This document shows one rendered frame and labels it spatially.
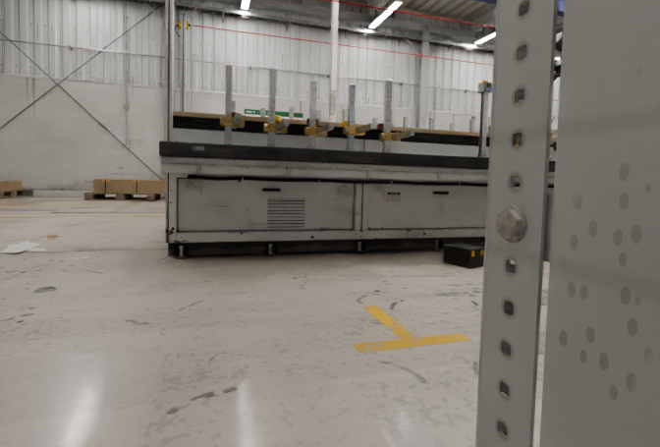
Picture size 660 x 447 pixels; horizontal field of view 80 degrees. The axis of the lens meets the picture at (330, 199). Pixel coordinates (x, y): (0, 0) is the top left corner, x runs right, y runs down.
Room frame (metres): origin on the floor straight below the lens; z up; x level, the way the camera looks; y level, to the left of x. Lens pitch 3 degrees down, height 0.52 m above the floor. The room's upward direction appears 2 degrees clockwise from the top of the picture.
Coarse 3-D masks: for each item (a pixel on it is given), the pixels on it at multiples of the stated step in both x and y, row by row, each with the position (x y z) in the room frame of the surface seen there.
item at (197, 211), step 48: (240, 144) 2.49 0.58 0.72; (288, 144) 2.58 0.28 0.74; (336, 144) 2.68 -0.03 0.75; (432, 144) 2.90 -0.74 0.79; (192, 192) 2.44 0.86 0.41; (240, 192) 2.53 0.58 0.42; (288, 192) 2.62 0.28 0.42; (336, 192) 2.72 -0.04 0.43; (384, 192) 2.82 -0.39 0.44; (432, 192) 2.94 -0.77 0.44; (480, 192) 3.06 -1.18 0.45; (192, 240) 2.41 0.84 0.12; (240, 240) 2.50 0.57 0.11; (288, 240) 2.59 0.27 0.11; (336, 240) 2.71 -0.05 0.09; (384, 240) 2.82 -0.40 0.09; (432, 240) 2.94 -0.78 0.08; (480, 240) 3.06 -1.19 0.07
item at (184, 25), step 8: (184, 16) 3.21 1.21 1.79; (184, 24) 3.21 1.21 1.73; (176, 32) 3.24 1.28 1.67; (184, 32) 3.21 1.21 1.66; (184, 40) 3.21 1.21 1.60; (184, 48) 3.21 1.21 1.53; (184, 56) 3.21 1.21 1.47; (184, 64) 3.21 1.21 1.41; (184, 72) 3.21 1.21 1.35; (184, 80) 3.21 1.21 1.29; (184, 88) 3.21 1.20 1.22; (184, 96) 3.21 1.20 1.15; (184, 104) 3.21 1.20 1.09
